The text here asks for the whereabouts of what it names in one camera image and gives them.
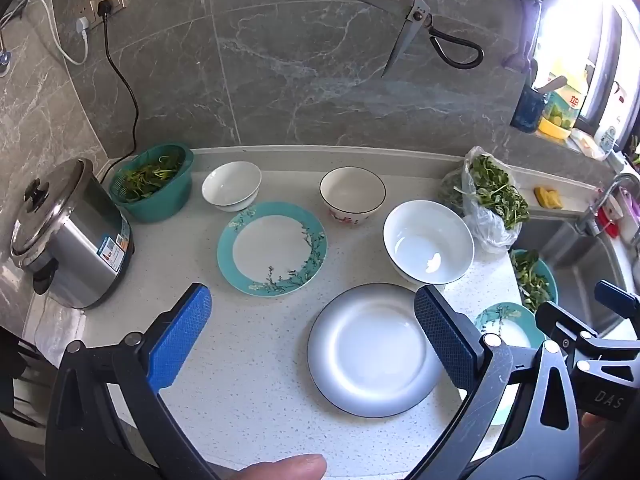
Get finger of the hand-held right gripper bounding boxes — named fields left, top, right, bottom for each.
left=535, top=301, right=601, bottom=356
left=594, top=280, right=640, bottom=313

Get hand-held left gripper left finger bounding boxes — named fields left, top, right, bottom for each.
left=45, top=282, right=221, bottom=480

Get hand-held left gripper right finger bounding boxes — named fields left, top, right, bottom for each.
left=400, top=285, right=582, bottom=480

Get deep teal floral plate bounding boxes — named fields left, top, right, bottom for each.
left=472, top=302, right=547, bottom=428

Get white dark-rimmed plate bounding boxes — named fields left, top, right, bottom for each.
left=306, top=282, right=463, bottom=418

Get large white bowl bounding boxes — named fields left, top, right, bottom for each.
left=382, top=200, right=475, bottom=288

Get small white bowl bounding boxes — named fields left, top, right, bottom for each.
left=201, top=161, right=262, bottom=212

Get red print dark-rimmed bowl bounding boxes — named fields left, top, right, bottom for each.
left=319, top=166, right=387, bottom=228

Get person's right hand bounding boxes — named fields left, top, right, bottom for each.
left=581, top=410, right=640, bottom=463

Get person's left hand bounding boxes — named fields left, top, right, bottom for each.
left=219, top=454, right=328, bottom=480

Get stainless steel sink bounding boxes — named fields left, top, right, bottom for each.
left=512, top=210, right=640, bottom=341

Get teal basket of greens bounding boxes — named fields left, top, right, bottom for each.
left=510, top=247, right=558, bottom=313

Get red plastic item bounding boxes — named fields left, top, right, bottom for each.
left=597, top=205, right=623, bottom=238

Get chrome faucet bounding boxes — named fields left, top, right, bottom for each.
left=575, top=172, right=640, bottom=236

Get yellow sponge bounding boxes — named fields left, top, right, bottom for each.
left=534, top=186, right=563, bottom=209

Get green colander basket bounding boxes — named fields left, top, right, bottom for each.
left=109, top=142, right=195, bottom=224

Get plastic bag of greens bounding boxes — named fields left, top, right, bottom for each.
left=439, top=146, right=531, bottom=255

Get stainless steel rice cooker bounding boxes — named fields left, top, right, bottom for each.
left=10, top=158, right=135, bottom=309

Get leafy greens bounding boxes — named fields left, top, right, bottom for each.
left=121, top=151, right=184, bottom=201

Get yellow bowl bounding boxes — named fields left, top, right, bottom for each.
left=537, top=117, right=573, bottom=141

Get yellow cooking oil bottle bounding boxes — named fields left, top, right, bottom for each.
left=547, top=67, right=588, bottom=128

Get blue utensil holder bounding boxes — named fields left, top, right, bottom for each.
left=510, top=87, right=551, bottom=134

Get black-handled kitchen scissors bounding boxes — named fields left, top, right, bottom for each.
left=381, top=0, right=485, bottom=78

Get white plug and cable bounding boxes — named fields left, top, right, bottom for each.
left=30, top=0, right=92, bottom=67

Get black plug and cable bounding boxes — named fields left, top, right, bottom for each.
left=97, top=0, right=142, bottom=181

